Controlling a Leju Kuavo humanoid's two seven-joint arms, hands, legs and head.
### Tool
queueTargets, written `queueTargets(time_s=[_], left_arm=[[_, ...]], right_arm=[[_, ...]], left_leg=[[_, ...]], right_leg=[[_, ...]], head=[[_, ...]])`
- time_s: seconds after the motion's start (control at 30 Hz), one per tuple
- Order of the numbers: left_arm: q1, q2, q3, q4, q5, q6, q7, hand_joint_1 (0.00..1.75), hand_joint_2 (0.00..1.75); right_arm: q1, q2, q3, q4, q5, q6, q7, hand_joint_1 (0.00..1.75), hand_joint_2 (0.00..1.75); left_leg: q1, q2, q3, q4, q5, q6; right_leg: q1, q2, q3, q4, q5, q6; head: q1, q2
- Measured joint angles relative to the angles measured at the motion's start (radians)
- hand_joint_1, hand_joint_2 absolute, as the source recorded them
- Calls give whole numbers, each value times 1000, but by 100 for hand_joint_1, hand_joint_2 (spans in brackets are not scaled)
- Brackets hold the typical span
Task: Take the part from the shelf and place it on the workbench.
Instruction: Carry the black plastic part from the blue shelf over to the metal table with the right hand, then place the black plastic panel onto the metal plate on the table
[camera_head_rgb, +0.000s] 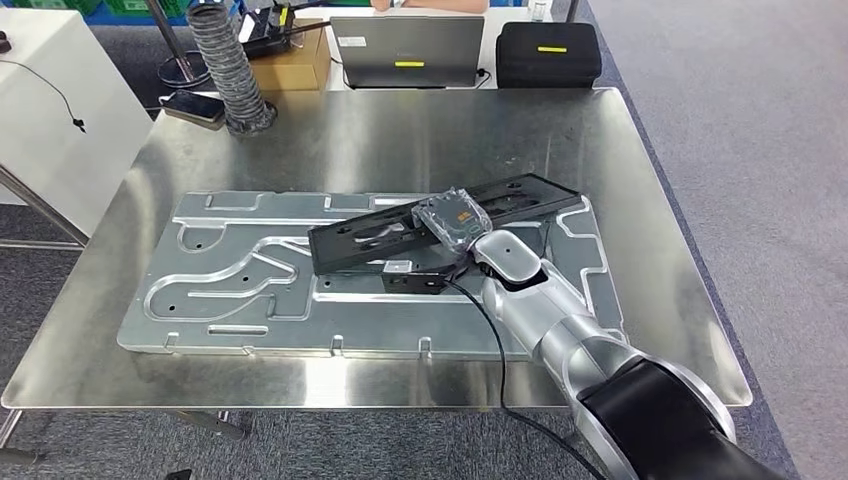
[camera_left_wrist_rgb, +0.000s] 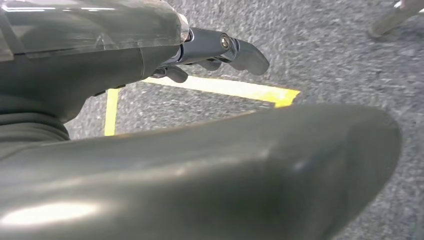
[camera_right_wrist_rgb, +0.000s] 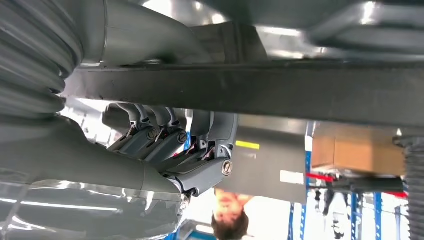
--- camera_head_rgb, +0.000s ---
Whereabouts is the black plastic frame part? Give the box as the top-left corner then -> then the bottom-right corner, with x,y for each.
307,172 -> 584,278

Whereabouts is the stainless steel workbench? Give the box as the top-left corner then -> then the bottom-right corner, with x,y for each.
0,86 -> 755,465

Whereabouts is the grey laptop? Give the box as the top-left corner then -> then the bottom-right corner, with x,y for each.
329,15 -> 487,91

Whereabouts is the grooved aluminium fixture plate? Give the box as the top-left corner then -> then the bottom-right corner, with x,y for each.
117,190 -> 629,364

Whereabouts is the brown cardboard box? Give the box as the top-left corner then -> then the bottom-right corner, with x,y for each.
248,18 -> 333,94

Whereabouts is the black carrying case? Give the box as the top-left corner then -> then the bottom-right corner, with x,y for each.
494,21 -> 604,91

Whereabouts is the black electronic device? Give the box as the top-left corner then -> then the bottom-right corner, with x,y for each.
237,3 -> 307,62

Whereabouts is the black smartphone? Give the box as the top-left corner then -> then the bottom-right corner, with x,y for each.
160,89 -> 228,128

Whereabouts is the metal stand with round base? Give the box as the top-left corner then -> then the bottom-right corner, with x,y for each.
144,0 -> 215,91

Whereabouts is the green plastic crate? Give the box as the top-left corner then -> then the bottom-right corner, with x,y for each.
104,0 -> 192,19
11,0 -> 102,16

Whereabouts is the blue plastic crate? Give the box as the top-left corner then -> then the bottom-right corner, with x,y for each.
84,0 -> 243,28

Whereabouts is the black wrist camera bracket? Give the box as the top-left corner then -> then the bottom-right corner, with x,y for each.
423,254 -> 480,283

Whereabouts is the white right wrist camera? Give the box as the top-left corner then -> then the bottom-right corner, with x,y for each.
380,258 -> 452,297

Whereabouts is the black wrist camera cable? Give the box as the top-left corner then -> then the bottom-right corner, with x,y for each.
442,278 -> 609,480

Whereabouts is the grey ribbed flexible hose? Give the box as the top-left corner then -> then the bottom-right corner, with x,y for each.
186,0 -> 280,138

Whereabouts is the thin black cable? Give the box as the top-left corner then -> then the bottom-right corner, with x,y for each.
0,58 -> 89,135

